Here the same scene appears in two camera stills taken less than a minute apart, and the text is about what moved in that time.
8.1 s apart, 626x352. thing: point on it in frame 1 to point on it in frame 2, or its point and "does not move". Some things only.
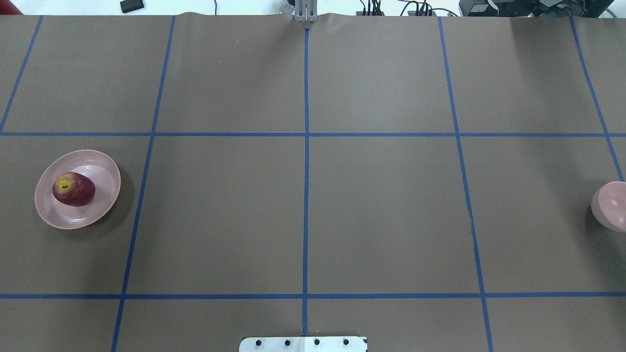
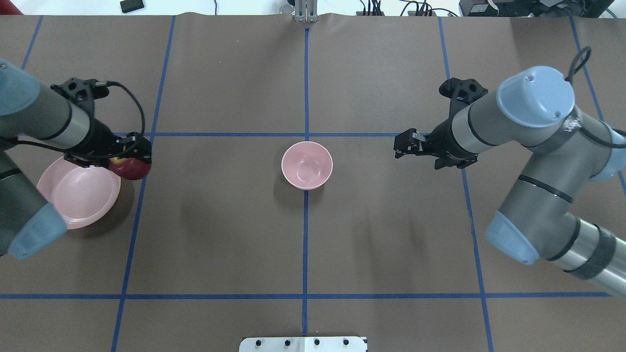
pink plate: x=100 y=168 does not move
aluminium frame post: x=306 y=11 does not move
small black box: x=127 y=6 does not move
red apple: x=74 y=189 to x=128 y=168
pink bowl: x=609 y=205 to x=306 y=165
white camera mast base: x=303 y=344 does not move
